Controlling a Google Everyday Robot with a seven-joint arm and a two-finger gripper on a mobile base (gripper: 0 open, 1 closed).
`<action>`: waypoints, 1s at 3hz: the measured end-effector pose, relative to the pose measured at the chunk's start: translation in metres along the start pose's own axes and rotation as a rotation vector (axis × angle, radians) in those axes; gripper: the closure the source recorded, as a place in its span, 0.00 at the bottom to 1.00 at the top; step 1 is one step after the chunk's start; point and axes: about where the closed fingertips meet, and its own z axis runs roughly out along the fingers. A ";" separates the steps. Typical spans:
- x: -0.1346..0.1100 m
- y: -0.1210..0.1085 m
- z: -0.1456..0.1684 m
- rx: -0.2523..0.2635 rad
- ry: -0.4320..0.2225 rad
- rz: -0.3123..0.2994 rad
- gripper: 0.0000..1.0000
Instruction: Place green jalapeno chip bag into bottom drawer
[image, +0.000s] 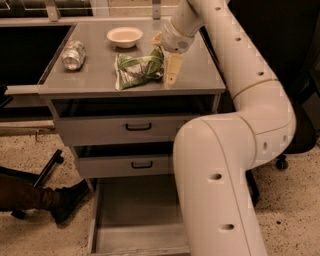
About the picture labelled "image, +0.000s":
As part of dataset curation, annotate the white paper bowl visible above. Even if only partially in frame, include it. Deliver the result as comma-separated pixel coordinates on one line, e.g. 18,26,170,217
106,27,143,49

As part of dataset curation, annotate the brown trouser leg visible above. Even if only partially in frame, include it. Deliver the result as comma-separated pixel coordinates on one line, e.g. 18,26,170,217
0,175,59,211

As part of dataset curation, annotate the grey middle drawer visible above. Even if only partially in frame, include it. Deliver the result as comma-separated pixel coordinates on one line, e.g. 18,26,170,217
73,142,173,178

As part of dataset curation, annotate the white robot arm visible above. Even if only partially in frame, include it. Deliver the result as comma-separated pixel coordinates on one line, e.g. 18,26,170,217
154,0,296,256

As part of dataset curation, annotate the crushed silver soda can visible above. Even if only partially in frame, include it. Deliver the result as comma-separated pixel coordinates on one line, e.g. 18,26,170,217
61,40,86,71

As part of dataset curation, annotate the grey drawer cabinet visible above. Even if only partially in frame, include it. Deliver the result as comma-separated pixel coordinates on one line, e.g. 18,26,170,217
37,18,227,188

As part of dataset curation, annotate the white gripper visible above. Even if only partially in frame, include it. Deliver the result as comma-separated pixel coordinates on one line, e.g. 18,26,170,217
151,22,194,85

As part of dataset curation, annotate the black shoe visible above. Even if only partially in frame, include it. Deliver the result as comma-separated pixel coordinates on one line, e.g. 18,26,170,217
50,180,89,225

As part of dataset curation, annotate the grey bottom drawer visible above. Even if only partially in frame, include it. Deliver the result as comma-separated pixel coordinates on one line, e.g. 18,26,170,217
88,174,190,256

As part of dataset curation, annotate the black office chair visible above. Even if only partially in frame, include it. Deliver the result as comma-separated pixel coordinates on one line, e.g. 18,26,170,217
227,0,320,208

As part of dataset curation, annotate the grey drawer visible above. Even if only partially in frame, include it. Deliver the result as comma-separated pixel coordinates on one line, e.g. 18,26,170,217
73,142,173,178
53,95,214,146
88,174,190,256

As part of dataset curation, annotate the green jalapeno chip bag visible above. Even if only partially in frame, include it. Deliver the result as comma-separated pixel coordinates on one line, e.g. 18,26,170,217
114,46,164,90

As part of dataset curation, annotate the grey top drawer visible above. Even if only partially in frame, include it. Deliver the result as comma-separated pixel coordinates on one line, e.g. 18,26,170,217
53,95,214,146

